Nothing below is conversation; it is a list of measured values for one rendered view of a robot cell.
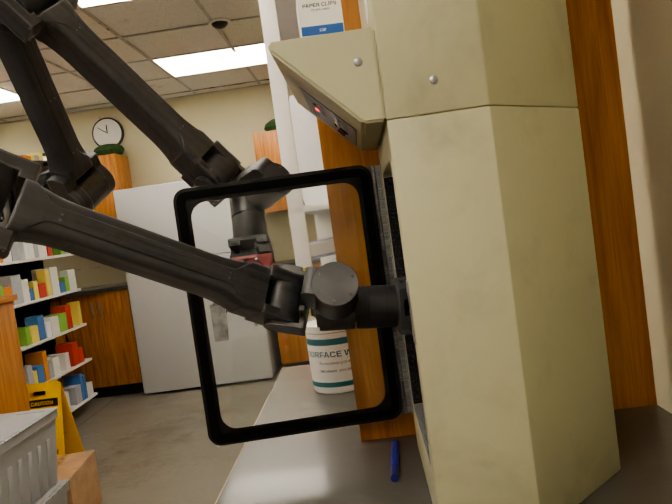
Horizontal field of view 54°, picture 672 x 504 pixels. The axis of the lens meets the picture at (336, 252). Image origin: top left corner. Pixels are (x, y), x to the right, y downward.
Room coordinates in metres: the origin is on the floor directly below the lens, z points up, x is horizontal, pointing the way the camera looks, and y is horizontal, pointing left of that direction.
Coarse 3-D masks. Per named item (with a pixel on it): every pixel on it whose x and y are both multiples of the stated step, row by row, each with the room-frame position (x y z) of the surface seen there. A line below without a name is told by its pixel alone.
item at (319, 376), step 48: (288, 192) 1.01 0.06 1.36; (336, 192) 1.01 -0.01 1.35; (240, 240) 1.01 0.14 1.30; (288, 240) 1.01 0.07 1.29; (336, 240) 1.01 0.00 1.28; (240, 336) 1.01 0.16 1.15; (288, 336) 1.01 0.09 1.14; (336, 336) 1.01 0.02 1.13; (240, 384) 1.00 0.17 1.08; (288, 384) 1.01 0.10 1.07; (336, 384) 1.01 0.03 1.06
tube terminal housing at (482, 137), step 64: (384, 0) 0.71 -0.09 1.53; (448, 0) 0.71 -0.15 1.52; (512, 0) 0.75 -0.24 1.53; (384, 64) 0.71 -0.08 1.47; (448, 64) 0.71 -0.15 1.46; (512, 64) 0.74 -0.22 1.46; (384, 128) 0.79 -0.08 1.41; (448, 128) 0.71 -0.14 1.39; (512, 128) 0.73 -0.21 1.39; (576, 128) 0.83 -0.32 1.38; (384, 192) 1.00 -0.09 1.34; (448, 192) 0.71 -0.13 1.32; (512, 192) 0.72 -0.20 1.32; (576, 192) 0.82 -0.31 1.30; (448, 256) 0.71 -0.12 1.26; (512, 256) 0.71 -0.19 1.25; (576, 256) 0.80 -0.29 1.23; (448, 320) 0.71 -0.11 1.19; (512, 320) 0.71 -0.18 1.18; (576, 320) 0.79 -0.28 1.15; (448, 384) 0.71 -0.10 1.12; (512, 384) 0.71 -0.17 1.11; (576, 384) 0.78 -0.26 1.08; (448, 448) 0.71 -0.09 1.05; (512, 448) 0.71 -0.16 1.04; (576, 448) 0.77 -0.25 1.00
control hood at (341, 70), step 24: (288, 48) 0.71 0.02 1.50; (312, 48) 0.71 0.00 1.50; (336, 48) 0.71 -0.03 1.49; (360, 48) 0.71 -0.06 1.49; (288, 72) 0.76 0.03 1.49; (312, 72) 0.71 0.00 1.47; (336, 72) 0.71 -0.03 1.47; (360, 72) 0.71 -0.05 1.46; (312, 96) 0.81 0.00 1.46; (336, 96) 0.71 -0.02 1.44; (360, 96) 0.71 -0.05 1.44; (360, 120) 0.71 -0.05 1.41; (384, 120) 0.73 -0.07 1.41; (360, 144) 0.94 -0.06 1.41
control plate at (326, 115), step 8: (304, 96) 0.86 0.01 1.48; (312, 104) 0.89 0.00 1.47; (320, 104) 0.82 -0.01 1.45; (312, 112) 0.99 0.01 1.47; (320, 112) 0.91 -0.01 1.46; (328, 112) 0.84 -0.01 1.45; (328, 120) 0.93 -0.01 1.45; (336, 120) 0.86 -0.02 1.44; (336, 128) 0.96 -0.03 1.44; (344, 128) 0.88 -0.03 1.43; (352, 128) 0.81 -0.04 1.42; (352, 136) 0.90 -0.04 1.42
